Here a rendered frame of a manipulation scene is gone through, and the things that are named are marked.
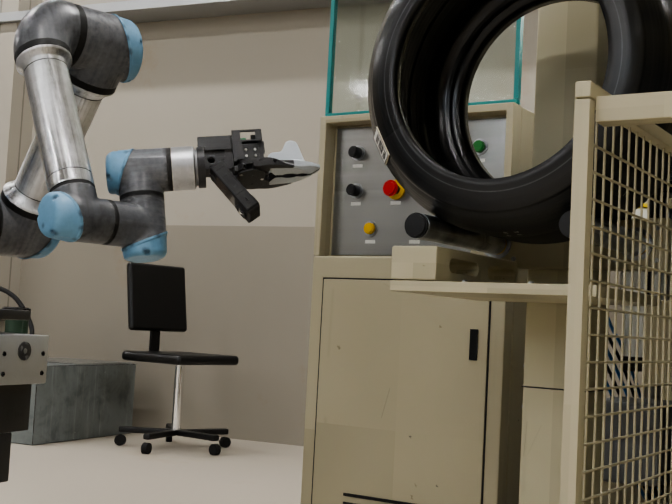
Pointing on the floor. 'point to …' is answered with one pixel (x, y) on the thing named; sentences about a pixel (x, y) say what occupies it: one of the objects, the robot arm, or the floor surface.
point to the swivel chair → (174, 283)
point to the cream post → (557, 109)
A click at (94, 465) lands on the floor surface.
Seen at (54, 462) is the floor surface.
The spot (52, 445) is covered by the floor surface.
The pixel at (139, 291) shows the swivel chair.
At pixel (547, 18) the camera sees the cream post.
